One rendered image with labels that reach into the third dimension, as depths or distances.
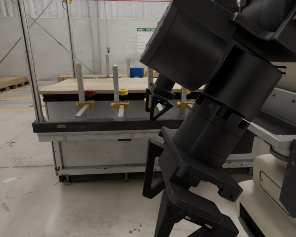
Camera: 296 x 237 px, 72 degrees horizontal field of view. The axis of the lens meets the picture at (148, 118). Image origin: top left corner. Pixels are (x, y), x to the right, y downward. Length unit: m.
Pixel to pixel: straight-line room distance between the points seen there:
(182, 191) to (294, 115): 0.38
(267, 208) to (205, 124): 0.47
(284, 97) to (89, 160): 1.73
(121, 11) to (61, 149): 7.30
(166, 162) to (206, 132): 0.05
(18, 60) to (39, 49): 0.93
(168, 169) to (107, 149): 1.76
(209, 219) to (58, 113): 1.74
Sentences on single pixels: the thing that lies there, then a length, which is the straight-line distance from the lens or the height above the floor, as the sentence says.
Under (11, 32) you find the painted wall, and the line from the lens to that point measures 9.72.
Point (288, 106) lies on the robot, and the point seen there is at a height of 1.07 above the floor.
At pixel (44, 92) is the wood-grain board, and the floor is 0.89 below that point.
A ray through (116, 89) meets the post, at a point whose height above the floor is 0.93.
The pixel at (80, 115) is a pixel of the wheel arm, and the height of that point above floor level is 0.83.
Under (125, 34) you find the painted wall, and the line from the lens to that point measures 8.66.
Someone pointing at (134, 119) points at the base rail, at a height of 0.70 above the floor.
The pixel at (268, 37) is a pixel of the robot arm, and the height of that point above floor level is 1.19.
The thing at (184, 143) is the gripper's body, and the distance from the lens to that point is 0.20.
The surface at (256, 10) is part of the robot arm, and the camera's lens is 0.23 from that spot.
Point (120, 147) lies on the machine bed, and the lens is 1.92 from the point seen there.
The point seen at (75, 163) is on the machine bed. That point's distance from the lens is 2.05.
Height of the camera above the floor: 1.18
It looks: 18 degrees down
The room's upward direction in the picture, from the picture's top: straight up
